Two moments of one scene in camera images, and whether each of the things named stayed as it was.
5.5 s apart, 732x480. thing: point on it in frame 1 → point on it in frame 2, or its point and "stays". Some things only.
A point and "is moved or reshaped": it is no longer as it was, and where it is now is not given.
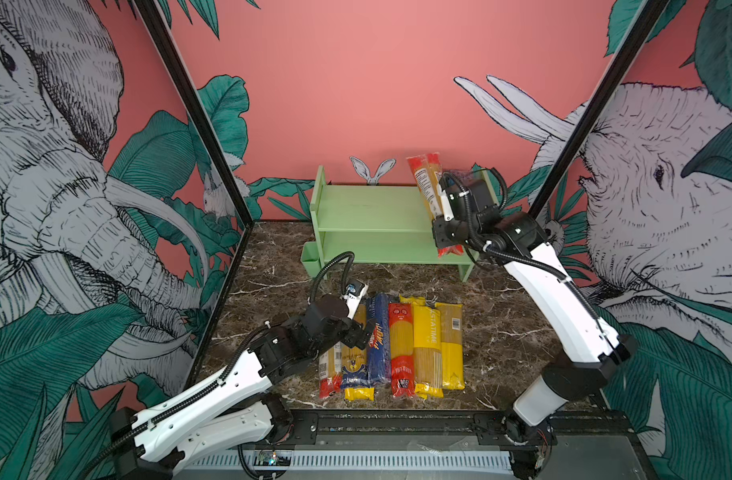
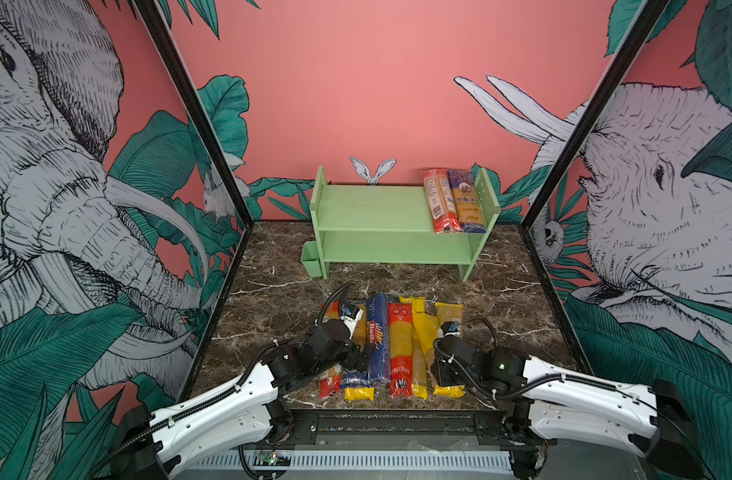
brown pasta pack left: [355, 368] stays
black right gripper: [442, 232] → [439, 372]
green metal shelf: [376, 225] stays
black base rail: [447, 429] stays
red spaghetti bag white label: [427, 169] is moved or reshaped
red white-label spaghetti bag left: [330, 365] stays
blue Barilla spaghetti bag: [378, 355] stays
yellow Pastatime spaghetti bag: [427, 348] stays
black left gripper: [355, 338] → [353, 361]
